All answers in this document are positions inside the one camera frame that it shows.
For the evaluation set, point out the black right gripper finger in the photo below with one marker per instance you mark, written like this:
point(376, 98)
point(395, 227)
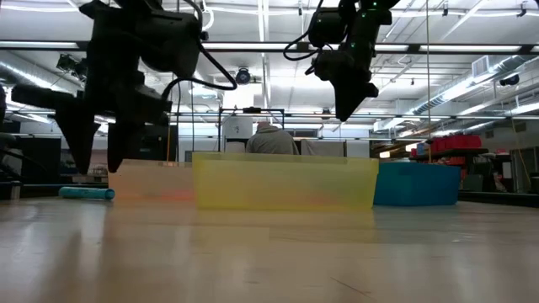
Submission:
point(347, 105)

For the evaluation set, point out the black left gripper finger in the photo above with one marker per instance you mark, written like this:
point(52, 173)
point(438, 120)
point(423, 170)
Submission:
point(80, 126)
point(122, 134)

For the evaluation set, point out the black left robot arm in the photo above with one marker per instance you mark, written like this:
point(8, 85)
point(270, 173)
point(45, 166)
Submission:
point(126, 25)

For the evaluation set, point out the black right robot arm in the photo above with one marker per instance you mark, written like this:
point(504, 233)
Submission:
point(362, 25)

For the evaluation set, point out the black cabinet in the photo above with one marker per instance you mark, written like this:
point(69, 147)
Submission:
point(160, 143)

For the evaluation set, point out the black ceiling-mounted device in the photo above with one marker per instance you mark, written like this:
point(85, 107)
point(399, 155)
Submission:
point(508, 80)
point(71, 66)

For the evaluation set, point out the orange translucent plastic bin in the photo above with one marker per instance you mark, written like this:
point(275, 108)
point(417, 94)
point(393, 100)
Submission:
point(151, 181)

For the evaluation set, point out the large blue marker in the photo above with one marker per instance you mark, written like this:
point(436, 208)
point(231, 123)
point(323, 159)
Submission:
point(86, 193)

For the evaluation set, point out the person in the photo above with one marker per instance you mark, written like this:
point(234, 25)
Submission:
point(271, 143)

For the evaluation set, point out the yellow translucent plastic bin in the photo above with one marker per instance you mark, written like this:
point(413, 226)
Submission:
point(286, 185)

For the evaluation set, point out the blue plastic bin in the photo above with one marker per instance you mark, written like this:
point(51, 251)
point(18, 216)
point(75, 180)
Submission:
point(417, 185)

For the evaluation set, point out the red storage bins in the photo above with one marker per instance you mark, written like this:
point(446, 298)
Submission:
point(457, 143)

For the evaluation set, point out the black overhead camera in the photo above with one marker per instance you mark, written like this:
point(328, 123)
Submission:
point(243, 76)

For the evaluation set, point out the silver ventilation duct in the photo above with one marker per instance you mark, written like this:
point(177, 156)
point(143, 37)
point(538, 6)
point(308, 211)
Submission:
point(497, 67)

